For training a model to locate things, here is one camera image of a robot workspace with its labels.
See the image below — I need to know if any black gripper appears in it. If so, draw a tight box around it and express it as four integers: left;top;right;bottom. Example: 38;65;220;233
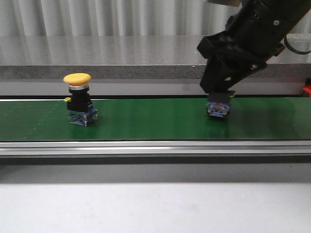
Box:
197;7;285;94

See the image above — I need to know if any green conveyor belt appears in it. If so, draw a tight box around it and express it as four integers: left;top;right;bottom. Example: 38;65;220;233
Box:
0;97;311;141

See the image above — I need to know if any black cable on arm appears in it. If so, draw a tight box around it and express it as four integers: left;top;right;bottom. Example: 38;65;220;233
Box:
283;33;311;55

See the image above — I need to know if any grey stone slab left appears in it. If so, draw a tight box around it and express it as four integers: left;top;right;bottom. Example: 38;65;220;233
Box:
0;35;207;82

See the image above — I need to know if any grey stone slab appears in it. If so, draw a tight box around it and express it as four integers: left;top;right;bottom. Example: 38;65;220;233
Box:
200;34;311;80
0;35;207;82

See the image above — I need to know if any red plastic tray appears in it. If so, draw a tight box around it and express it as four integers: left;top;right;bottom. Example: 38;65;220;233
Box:
302;84;311;97

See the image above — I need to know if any white base panel under slabs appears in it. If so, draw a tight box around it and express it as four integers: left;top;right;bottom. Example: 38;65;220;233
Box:
0;78;306;96

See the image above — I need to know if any white corrugated wall panel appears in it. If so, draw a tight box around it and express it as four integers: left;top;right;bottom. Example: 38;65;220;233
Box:
0;0;311;37

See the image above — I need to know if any aluminium conveyor side rail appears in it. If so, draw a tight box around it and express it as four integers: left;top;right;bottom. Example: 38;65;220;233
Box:
0;140;311;159

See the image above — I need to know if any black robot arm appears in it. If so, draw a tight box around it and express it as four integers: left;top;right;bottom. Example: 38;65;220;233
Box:
197;0;311;93

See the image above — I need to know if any grey stone slab right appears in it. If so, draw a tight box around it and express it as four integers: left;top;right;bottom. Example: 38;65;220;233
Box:
200;34;311;80

